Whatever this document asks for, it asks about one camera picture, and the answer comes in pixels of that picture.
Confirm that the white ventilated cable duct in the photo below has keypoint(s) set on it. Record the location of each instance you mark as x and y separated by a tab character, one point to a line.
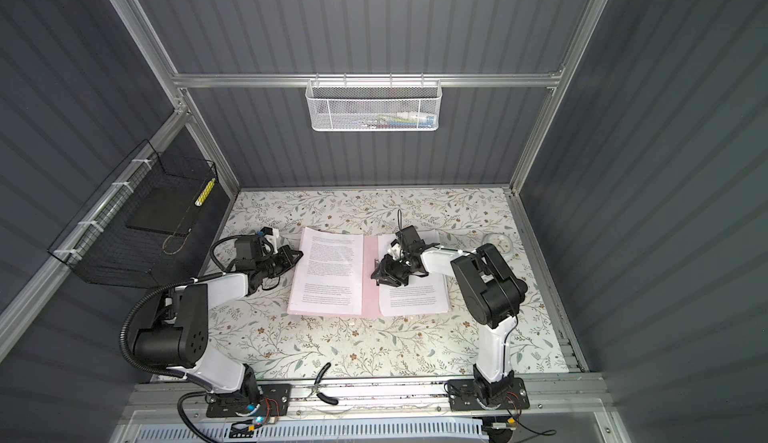
439	429

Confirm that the white round tape dispenser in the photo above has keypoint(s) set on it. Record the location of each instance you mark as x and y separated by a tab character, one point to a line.
502	242

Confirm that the pink file folder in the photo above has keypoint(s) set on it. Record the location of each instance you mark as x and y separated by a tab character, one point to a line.
374	249

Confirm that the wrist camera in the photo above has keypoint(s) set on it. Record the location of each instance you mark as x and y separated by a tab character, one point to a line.
272	236
395	250

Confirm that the pens in white basket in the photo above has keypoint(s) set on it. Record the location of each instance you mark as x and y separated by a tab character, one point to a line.
400	120

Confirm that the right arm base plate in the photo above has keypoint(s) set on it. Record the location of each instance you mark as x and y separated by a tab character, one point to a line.
474	395

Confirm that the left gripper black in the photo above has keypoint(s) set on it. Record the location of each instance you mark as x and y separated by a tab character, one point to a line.
287	261

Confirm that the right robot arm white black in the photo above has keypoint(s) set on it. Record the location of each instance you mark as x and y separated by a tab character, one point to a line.
492	294

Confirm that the black wire mesh basket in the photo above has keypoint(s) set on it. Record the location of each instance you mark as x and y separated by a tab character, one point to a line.
139	233

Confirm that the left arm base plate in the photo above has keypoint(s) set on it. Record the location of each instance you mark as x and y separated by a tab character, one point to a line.
266	400

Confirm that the printed white paper sheet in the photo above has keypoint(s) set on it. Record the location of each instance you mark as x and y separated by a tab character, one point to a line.
328	279

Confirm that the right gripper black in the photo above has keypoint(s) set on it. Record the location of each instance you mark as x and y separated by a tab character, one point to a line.
387	273

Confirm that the white wire mesh basket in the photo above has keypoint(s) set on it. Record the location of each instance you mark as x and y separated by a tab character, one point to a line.
333	108

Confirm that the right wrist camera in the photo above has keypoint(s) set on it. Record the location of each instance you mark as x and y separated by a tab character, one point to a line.
395	250

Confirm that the yellow marker in basket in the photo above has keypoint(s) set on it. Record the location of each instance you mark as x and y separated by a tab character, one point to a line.
205	192

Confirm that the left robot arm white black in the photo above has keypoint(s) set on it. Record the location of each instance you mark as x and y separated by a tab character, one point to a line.
167	331

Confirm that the black pad in basket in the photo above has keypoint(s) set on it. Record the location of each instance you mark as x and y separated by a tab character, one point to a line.
167	211

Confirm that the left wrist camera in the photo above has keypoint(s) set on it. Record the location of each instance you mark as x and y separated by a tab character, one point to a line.
272	236

